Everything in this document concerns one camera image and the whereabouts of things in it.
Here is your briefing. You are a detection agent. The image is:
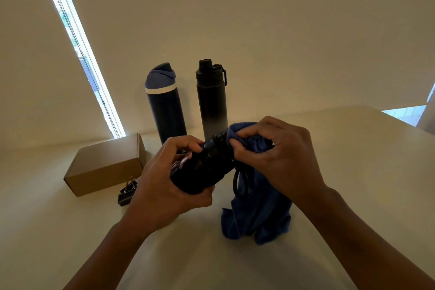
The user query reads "person's right hand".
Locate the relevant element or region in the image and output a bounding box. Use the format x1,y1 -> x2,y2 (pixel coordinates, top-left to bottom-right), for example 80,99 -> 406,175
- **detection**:
229,116 -> 329,205

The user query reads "person's left hand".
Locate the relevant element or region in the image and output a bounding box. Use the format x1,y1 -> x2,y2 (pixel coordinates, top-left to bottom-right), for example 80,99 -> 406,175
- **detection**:
122,135 -> 215,236

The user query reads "black binder clip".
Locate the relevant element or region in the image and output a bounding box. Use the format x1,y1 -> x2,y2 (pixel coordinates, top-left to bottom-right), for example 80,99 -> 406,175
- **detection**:
117,176 -> 140,207

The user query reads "blue cloth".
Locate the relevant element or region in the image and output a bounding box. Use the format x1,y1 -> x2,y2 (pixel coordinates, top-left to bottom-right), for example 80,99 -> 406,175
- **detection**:
221,121 -> 293,246

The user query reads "black bottle with loop handle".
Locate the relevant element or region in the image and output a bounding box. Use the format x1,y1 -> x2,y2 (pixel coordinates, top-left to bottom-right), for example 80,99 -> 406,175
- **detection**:
169,128 -> 254,198

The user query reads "brown paper box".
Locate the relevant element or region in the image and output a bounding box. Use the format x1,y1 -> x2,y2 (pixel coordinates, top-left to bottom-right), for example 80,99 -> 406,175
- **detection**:
63,134 -> 147,198

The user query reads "navy bottle with blue lid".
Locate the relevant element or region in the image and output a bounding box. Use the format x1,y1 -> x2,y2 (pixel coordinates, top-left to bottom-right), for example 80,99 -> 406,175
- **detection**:
145,62 -> 188,145

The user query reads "black grey gradient bottle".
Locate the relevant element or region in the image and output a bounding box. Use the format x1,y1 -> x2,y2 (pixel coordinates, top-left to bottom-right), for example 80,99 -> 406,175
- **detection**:
195,59 -> 228,141

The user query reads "bright side window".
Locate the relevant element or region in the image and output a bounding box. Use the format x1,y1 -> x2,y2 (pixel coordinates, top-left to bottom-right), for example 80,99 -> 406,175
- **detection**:
382,82 -> 435,127

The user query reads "beaded blind chain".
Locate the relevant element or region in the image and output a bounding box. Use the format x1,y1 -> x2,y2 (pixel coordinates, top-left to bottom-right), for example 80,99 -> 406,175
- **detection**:
36,0 -> 122,139

